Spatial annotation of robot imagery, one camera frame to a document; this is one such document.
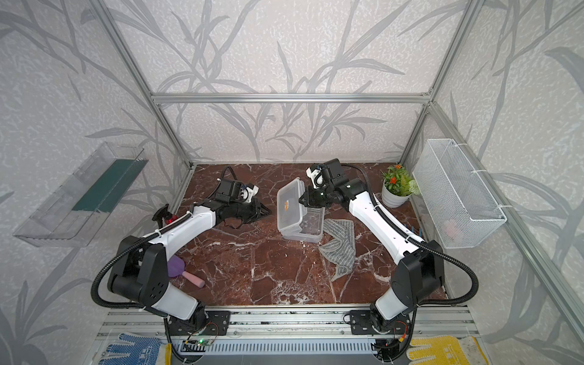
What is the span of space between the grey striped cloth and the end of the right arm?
274 mm

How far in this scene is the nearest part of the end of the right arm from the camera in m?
0.57

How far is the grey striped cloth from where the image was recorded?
862mm
